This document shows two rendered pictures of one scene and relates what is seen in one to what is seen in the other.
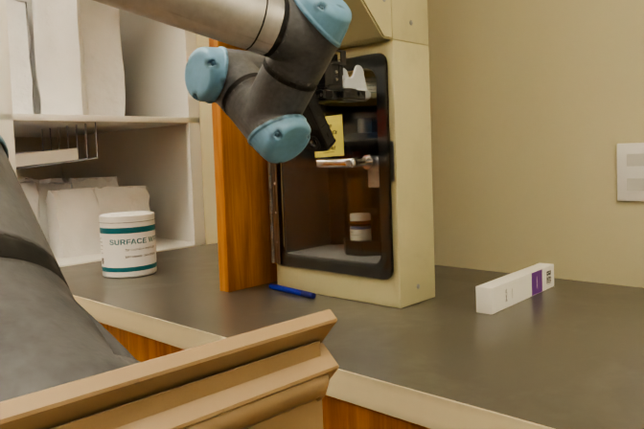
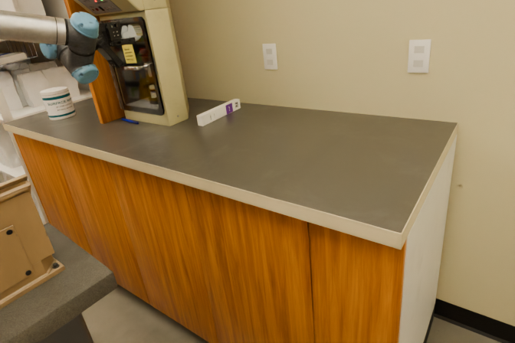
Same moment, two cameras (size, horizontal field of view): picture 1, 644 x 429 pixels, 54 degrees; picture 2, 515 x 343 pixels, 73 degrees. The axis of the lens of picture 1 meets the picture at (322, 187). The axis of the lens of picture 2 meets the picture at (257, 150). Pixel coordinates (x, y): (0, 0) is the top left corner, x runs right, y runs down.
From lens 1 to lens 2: 55 cm
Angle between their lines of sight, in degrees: 21
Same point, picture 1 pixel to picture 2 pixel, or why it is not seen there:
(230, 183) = not seen: hidden behind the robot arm
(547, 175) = (240, 57)
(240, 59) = not seen: hidden behind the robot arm
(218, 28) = (37, 40)
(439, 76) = (192, 8)
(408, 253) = (170, 103)
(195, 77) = (44, 49)
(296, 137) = (90, 73)
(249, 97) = (67, 59)
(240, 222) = (102, 93)
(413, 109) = (162, 40)
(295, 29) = (73, 35)
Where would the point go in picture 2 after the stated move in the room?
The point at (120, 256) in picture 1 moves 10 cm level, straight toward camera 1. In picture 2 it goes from (54, 109) to (53, 114)
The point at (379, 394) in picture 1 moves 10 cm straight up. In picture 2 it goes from (140, 165) to (132, 138)
